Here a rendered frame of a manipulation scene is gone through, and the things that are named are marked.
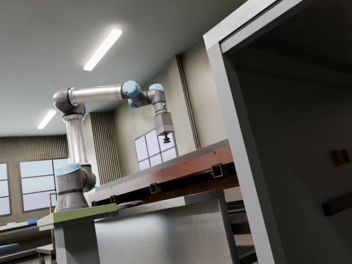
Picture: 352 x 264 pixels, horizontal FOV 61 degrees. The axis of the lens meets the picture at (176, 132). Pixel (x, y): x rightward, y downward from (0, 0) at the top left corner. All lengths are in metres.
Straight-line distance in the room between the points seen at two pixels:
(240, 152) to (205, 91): 4.48
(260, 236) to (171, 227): 0.76
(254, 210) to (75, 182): 0.98
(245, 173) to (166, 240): 0.83
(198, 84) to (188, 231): 4.17
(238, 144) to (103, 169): 6.99
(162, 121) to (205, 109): 3.63
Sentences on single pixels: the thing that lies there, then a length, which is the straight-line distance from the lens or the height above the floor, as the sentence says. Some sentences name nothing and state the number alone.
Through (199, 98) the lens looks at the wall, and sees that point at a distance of 5.25.
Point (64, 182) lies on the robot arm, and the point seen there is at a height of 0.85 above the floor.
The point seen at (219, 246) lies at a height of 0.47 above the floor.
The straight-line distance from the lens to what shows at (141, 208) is 1.27.
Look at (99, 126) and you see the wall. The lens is 7.85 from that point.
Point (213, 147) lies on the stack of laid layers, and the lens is 1.25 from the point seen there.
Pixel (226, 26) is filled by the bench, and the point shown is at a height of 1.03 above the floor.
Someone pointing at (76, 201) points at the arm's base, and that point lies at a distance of 1.45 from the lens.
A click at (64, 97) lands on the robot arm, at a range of 1.61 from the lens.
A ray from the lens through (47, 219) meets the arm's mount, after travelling 1.42.
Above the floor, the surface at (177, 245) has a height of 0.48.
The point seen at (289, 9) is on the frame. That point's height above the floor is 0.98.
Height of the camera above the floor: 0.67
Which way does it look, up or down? 12 degrees up
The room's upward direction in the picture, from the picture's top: 12 degrees counter-clockwise
